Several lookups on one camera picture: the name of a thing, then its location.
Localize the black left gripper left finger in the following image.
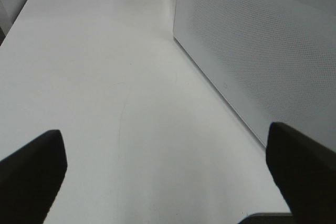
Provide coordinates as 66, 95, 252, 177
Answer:
1, 130, 67, 223

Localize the white microwave door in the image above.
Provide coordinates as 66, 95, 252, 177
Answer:
173, 0, 335, 150

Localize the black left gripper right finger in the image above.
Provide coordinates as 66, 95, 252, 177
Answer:
266, 122, 335, 223

